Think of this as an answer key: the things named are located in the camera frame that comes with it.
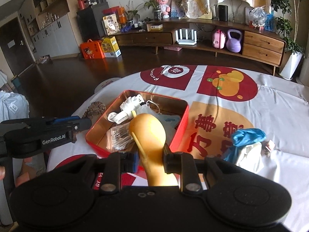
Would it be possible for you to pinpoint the dark brown scrunchie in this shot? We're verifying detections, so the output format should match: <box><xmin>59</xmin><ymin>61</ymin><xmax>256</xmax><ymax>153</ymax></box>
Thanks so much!
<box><xmin>82</xmin><ymin>101</ymin><xmax>106</xmax><ymax>120</ymax></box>

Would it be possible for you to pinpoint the blue rubber glove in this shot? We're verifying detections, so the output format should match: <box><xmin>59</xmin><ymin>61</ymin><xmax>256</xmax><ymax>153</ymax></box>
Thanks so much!
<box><xmin>221</xmin><ymin>128</ymin><xmax>266</xmax><ymax>164</ymax></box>

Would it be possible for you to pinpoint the white cloth glove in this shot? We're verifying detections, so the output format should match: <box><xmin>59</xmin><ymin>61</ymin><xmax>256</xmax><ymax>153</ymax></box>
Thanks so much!
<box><xmin>235</xmin><ymin>142</ymin><xmax>263</xmax><ymax>173</ymax></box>

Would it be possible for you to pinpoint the person's left hand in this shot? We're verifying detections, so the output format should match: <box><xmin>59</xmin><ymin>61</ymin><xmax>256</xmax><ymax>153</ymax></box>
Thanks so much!
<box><xmin>0</xmin><ymin>166</ymin><xmax>5</xmax><ymax>180</ymax></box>

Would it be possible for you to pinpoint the red metal tin box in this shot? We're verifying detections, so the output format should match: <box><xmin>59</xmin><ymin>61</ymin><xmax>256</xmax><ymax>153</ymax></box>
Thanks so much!
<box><xmin>85</xmin><ymin>90</ymin><xmax>189</xmax><ymax>158</ymax></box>

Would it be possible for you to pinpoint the clear plastic bag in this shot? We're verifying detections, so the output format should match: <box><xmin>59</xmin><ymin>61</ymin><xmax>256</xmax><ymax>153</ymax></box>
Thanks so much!
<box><xmin>136</xmin><ymin>100</ymin><xmax>181</xmax><ymax>145</ymax></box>

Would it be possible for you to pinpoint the printed white tablecloth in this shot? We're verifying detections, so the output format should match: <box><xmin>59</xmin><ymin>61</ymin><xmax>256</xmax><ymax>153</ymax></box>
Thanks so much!
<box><xmin>47</xmin><ymin>64</ymin><xmax>309</xmax><ymax>232</ymax></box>

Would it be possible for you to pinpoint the orange gift bag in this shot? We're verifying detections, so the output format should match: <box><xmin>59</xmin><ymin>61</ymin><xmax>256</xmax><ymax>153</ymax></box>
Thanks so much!
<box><xmin>80</xmin><ymin>39</ymin><xmax>105</xmax><ymax>60</ymax></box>

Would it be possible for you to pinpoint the yellow carton box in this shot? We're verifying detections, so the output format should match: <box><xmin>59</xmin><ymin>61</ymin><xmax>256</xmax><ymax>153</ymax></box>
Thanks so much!
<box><xmin>101</xmin><ymin>36</ymin><xmax>121</xmax><ymax>58</ymax></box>

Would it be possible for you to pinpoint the small red wrapped candy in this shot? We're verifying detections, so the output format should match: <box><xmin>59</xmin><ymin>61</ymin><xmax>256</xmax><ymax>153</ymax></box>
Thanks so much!
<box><xmin>262</xmin><ymin>140</ymin><xmax>275</xmax><ymax>157</ymax></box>

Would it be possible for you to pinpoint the white cereal box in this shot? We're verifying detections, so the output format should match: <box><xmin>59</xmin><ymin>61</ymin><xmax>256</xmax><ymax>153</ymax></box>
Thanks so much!
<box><xmin>103</xmin><ymin>14</ymin><xmax>120</xmax><ymax>36</ymax></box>

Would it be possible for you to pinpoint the black mini fridge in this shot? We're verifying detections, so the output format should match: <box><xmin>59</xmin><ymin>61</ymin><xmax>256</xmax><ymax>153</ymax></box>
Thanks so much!
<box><xmin>76</xmin><ymin>2</ymin><xmax>109</xmax><ymax>42</ymax></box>

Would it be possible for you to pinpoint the white wifi router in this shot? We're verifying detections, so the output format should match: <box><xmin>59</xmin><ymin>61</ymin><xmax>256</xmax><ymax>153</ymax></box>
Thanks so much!
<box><xmin>175</xmin><ymin>28</ymin><xmax>197</xmax><ymax>46</ymax></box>

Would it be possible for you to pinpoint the purple kettlebell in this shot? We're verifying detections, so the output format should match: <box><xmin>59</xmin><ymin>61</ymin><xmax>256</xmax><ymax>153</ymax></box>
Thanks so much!
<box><xmin>226</xmin><ymin>29</ymin><xmax>243</xmax><ymax>53</ymax></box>

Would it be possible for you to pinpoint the wooden tv cabinet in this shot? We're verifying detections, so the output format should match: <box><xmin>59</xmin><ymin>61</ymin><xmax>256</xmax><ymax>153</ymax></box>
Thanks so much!
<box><xmin>115</xmin><ymin>18</ymin><xmax>286</xmax><ymax>69</ymax></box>

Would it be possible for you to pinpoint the pink plush doll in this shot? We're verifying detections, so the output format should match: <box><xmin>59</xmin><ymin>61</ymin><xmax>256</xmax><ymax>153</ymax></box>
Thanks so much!
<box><xmin>155</xmin><ymin>0</ymin><xmax>171</xmax><ymax>19</ymax></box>

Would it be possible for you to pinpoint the black smart speaker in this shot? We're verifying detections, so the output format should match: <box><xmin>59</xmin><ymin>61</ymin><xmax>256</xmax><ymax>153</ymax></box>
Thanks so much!
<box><xmin>217</xmin><ymin>5</ymin><xmax>228</xmax><ymax>21</ymax></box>

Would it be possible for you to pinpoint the green potted tree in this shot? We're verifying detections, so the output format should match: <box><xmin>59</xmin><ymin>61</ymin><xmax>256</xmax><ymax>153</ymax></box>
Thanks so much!
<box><xmin>271</xmin><ymin>0</ymin><xmax>304</xmax><ymax>81</ymax></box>

